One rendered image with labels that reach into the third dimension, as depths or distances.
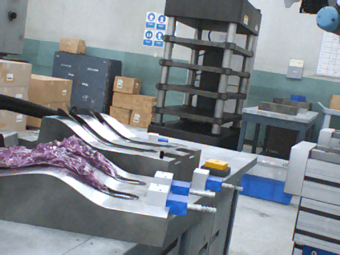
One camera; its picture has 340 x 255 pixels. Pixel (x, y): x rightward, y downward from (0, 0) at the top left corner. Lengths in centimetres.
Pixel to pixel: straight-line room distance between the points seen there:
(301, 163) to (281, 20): 688
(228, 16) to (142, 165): 413
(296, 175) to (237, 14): 430
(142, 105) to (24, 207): 712
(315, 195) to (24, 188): 53
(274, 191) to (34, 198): 367
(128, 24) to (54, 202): 782
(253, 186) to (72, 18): 590
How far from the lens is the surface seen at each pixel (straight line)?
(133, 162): 109
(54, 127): 120
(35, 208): 82
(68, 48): 853
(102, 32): 879
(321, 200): 88
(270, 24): 771
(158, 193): 82
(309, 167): 87
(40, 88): 571
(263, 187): 436
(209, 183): 115
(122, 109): 804
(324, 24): 151
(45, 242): 76
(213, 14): 516
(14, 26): 186
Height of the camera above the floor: 111
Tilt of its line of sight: 7 degrees down
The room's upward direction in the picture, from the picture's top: 8 degrees clockwise
